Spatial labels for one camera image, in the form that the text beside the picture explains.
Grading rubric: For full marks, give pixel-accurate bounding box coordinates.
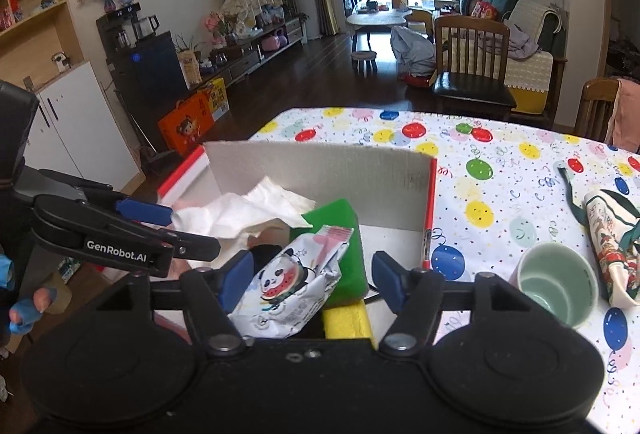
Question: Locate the purple cloth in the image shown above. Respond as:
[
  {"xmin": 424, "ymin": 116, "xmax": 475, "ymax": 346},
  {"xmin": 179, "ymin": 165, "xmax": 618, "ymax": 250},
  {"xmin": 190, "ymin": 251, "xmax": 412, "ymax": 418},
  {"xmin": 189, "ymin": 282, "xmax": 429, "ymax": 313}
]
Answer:
[{"xmin": 477, "ymin": 22, "xmax": 539, "ymax": 61}]

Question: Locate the grey cloth bundle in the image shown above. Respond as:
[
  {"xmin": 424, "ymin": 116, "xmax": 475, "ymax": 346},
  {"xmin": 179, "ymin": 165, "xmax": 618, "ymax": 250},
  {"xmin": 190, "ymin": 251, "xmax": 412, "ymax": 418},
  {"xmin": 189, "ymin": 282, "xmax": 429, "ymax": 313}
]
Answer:
[{"xmin": 389, "ymin": 25, "xmax": 436, "ymax": 78}]

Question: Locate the black water dispenser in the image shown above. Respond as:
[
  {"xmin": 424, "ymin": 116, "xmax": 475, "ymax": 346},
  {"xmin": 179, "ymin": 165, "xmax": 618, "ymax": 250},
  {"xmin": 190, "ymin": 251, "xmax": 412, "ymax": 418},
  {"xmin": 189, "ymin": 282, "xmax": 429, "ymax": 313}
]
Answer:
[{"xmin": 97, "ymin": 3, "xmax": 192, "ymax": 151}]

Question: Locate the pink handbag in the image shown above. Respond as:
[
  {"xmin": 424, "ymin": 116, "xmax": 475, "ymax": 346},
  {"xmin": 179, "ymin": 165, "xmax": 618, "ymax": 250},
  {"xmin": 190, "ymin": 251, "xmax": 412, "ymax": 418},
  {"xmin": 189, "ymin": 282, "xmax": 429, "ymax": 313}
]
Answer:
[{"xmin": 260, "ymin": 28, "xmax": 289, "ymax": 52}]

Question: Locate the white cabinet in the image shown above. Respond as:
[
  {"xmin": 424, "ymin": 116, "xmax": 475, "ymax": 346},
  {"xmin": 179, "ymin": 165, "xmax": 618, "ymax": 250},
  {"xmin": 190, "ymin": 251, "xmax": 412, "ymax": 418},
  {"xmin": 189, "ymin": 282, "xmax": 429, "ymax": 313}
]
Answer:
[{"xmin": 22, "ymin": 59, "xmax": 141, "ymax": 193}]

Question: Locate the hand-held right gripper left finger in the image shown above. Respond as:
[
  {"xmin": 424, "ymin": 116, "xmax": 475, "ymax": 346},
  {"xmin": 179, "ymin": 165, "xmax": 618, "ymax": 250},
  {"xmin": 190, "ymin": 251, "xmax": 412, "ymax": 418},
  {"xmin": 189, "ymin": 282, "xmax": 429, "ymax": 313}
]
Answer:
[{"xmin": 112, "ymin": 250, "xmax": 256, "ymax": 358}]

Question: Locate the small wooden stool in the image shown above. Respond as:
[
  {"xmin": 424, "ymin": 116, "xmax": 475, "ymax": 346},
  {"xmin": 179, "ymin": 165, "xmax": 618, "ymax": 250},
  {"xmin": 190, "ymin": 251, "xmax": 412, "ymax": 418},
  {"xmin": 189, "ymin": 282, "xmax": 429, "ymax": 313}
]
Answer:
[{"xmin": 350, "ymin": 50, "xmax": 379, "ymax": 76}]

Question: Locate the printed cloth pouch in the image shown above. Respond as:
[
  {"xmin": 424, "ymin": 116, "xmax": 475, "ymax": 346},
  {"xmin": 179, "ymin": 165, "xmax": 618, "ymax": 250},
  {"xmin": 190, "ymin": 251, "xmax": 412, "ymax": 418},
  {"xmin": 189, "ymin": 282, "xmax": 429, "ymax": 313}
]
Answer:
[{"xmin": 557, "ymin": 163, "xmax": 640, "ymax": 308}]

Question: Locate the cream sofa throw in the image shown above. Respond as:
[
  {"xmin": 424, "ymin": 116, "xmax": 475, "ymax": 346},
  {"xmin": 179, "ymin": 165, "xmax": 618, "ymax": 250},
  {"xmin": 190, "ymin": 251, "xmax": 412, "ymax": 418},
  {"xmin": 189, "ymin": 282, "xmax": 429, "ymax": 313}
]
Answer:
[{"xmin": 502, "ymin": 0, "xmax": 562, "ymax": 46}]

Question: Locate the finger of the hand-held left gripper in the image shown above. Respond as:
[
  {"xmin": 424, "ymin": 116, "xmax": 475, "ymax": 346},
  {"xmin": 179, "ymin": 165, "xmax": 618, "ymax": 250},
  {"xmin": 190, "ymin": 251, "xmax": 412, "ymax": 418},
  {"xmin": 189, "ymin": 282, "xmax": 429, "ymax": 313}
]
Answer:
[
  {"xmin": 39, "ymin": 168, "xmax": 174, "ymax": 226},
  {"xmin": 32, "ymin": 194, "xmax": 221, "ymax": 278}
]

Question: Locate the wooden coffee table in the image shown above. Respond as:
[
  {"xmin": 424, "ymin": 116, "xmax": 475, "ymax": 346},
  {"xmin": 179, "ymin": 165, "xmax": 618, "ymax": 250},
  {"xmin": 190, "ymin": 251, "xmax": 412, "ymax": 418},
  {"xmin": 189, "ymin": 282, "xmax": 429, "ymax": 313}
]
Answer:
[{"xmin": 346, "ymin": 9, "xmax": 416, "ymax": 54}]

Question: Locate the pale green cup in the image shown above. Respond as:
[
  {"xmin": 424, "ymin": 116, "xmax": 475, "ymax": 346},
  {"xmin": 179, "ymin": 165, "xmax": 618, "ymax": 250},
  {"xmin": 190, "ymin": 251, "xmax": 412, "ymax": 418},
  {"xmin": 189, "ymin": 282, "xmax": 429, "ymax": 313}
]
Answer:
[{"xmin": 516, "ymin": 241, "xmax": 600, "ymax": 329}]

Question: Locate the wooden chair with dark seat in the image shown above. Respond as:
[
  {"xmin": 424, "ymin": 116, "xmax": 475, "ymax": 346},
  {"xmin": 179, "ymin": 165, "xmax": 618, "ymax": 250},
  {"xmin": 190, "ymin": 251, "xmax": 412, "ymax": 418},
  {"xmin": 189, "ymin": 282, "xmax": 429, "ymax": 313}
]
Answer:
[{"xmin": 432, "ymin": 14, "xmax": 519, "ymax": 121}]

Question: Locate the wooden wall shelf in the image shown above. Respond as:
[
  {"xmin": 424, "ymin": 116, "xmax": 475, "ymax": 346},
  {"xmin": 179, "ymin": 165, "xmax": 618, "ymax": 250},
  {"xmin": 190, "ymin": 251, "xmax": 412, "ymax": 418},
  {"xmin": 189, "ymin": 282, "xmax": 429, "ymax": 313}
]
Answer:
[{"xmin": 0, "ymin": 0, "xmax": 84, "ymax": 91}]

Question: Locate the person's left hand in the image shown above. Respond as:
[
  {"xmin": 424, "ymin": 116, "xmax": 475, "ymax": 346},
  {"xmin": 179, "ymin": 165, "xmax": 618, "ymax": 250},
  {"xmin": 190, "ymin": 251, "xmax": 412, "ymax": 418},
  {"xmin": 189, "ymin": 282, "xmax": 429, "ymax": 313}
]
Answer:
[{"xmin": 7, "ymin": 287, "xmax": 60, "ymax": 335}]

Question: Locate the yellow sponge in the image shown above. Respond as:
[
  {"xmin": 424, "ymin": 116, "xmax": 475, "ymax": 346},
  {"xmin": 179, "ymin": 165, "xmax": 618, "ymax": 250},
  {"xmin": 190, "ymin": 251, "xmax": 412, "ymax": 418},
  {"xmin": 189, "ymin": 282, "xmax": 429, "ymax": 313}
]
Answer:
[{"xmin": 322, "ymin": 303, "xmax": 375, "ymax": 350}]

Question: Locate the orange gift box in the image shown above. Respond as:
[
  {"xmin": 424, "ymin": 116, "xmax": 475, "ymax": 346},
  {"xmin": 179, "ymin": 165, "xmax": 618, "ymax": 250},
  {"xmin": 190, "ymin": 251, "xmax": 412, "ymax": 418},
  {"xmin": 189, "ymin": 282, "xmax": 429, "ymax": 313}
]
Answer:
[{"xmin": 158, "ymin": 100, "xmax": 214, "ymax": 158}]

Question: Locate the low TV cabinet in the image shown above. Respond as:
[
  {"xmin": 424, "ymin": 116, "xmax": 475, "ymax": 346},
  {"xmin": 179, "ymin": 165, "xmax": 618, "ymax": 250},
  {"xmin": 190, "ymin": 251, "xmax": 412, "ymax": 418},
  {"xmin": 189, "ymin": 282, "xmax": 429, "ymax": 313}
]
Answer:
[{"xmin": 199, "ymin": 17, "xmax": 309, "ymax": 88}]

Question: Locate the dark green sofa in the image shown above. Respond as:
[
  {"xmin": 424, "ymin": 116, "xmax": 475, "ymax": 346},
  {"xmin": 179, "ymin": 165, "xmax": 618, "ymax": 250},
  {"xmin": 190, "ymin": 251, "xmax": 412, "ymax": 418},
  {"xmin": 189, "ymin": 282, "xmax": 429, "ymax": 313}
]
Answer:
[{"xmin": 459, "ymin": 0, "xmax": 569, "ymax": 116}]

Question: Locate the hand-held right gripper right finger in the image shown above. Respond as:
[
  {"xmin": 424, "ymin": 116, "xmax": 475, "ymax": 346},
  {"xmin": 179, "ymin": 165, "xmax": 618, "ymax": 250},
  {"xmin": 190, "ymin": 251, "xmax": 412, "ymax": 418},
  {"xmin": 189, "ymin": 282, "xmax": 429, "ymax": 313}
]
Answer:
[{"xmin": 371, "ymin": 250, "xmax": 527, "ymax": 358}]

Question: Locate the yellow printed box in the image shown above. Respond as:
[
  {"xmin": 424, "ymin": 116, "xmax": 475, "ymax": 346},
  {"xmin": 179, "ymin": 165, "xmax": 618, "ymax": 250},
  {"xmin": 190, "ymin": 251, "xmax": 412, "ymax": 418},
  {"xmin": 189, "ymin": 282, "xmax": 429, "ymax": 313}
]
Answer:
[{"xmin": 197, "ymin": 77, "xmax": 230, "ymax": 120}]

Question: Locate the red and white cardboard box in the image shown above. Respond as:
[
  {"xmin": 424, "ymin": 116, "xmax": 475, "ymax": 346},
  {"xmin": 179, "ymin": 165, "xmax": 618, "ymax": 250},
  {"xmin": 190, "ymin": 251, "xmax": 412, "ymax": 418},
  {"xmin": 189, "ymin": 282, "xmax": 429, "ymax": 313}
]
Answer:
[{"xmin": 157, "ymin": 141, "xmax": 439, "ymax": 346}]

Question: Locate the white tissue paper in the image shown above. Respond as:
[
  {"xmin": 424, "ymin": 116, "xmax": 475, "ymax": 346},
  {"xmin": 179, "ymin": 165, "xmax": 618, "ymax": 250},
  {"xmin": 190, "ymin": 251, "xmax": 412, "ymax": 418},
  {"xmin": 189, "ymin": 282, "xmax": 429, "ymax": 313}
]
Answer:
[{"xmin": 172, "ymin": 176, "xmax": 317, "ymax": 241}]

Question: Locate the pink flower bouquet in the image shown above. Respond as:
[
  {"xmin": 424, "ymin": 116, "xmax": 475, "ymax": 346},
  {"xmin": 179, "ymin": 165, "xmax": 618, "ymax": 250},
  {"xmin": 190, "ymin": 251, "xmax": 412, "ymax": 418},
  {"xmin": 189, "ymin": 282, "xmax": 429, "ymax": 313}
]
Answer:
[{"xmin": 202, "ymin": 12, "xmax": 226, "ymax": 46}]

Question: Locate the panda print wipes packet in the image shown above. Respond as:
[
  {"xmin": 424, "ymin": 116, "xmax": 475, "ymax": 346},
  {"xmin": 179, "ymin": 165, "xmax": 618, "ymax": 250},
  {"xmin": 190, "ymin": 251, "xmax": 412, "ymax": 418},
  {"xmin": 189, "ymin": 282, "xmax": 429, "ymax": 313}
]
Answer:
[{"xmin": 227, "ymin": 224, "xmax": 356, "ymax": 340}]

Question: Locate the wooden dining chair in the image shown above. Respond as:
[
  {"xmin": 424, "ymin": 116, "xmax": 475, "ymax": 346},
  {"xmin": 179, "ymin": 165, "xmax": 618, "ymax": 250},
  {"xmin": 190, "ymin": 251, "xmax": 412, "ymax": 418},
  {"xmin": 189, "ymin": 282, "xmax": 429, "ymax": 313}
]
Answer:
[{"xmin": 573, "ymin": 77, "xmax": 640, "ymax": 151}]

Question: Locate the balloon print tablecloth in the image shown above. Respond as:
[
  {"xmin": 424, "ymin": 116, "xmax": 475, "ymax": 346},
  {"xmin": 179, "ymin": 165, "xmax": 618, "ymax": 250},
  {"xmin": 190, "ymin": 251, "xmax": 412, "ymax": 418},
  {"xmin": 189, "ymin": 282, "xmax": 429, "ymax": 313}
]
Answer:
[{"xmin": 247, "ymin": 107, "xmax": 640, "ymax": 426}]

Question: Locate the pink cloth on chair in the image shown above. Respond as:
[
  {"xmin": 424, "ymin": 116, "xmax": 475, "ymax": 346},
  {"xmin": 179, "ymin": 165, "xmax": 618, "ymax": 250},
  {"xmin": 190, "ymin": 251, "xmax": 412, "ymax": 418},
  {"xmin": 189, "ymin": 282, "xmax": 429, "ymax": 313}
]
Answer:
[{"xmin": 605, "ymin": 78, "xmax": 640, "ymax": 154}]

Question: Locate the green sponge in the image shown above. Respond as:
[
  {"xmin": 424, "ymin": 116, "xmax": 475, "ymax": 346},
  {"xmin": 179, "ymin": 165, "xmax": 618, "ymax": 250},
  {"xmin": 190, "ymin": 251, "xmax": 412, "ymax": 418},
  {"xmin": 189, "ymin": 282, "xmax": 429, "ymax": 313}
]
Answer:
[{"xmin": 290, "ymin": 198, "xmax": 372, "ymax": 308}]

